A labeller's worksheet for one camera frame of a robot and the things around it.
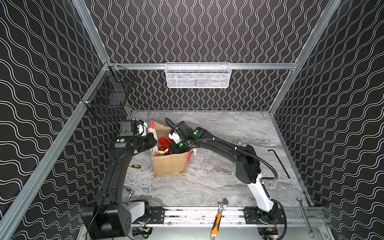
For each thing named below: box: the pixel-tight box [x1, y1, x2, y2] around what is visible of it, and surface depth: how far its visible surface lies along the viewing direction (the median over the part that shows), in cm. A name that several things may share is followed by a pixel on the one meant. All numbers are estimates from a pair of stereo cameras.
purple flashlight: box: [157, 150, 166, 156], surface depth 86 cm
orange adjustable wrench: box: [210, 198, 229, 240], surface depth 75 cm
